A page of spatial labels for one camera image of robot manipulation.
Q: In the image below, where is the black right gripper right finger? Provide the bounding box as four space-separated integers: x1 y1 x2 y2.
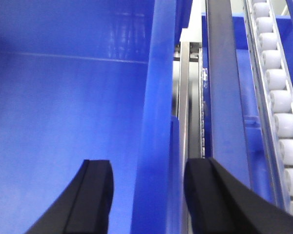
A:
184 158 293 234

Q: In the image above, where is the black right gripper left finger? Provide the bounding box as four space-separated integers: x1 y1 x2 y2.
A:
27 160 114 234

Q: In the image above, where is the blue plastic bin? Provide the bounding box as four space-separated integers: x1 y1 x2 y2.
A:
0 0 192 234

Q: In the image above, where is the white roller conveyor track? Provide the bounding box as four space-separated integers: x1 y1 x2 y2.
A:
243 0 293 215

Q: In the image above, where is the dark metal divider rail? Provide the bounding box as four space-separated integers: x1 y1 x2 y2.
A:
207 0 251 187

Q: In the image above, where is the stainless steel shelf rail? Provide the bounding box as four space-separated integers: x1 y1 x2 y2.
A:
172 41 205 234

